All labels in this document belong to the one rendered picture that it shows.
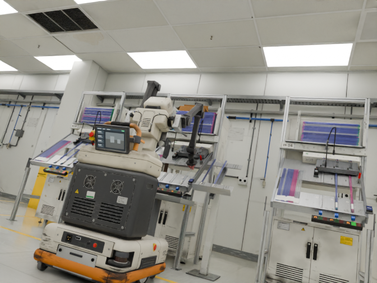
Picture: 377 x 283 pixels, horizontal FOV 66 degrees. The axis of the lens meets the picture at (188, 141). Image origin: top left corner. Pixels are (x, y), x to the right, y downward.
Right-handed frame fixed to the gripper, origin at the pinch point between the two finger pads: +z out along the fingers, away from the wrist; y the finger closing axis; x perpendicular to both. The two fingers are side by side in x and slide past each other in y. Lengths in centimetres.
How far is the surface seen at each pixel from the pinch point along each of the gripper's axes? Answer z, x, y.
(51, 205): 57, 45, 180
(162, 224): 47, 40, 23
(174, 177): -1.8, 19.4, 11.0
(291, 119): -27, -80, -88
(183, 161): 0.2, -11.4, 15.1
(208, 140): -11.0, -43.5, -3.0
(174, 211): 36.0, 28.9, 12.6
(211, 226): 21, 49, -37
